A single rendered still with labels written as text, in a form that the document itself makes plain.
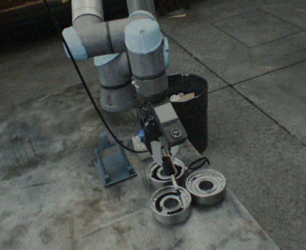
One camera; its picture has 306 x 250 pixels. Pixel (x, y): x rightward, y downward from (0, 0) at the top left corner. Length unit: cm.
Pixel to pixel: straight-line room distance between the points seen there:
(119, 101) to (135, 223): 56
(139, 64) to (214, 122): 196
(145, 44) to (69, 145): 65
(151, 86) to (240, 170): 157
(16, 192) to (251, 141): 166
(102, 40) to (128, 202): 45
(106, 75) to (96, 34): 52
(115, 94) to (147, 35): 68
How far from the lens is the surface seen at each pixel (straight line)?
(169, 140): 90
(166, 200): 110
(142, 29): 86
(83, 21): 100
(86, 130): 147
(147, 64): 88
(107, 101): 154
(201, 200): 108
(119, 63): 146
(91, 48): 98
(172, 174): 103
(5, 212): 127
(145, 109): 100
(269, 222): 215
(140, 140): 128
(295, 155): 253
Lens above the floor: 159
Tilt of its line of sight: 34 degrees down
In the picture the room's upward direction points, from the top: 10 degrees counter-clockwise
